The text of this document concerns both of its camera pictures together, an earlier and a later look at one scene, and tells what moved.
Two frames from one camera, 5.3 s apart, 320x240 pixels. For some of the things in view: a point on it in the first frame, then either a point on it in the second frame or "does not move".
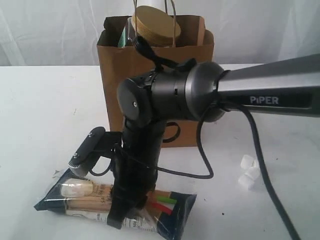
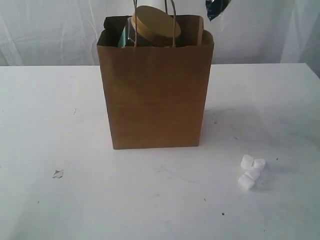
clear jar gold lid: [154, 23] does not move
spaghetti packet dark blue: [163, 216] → [214, 8]
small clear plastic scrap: [57, 172] does not move
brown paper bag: [122, 63] does not move
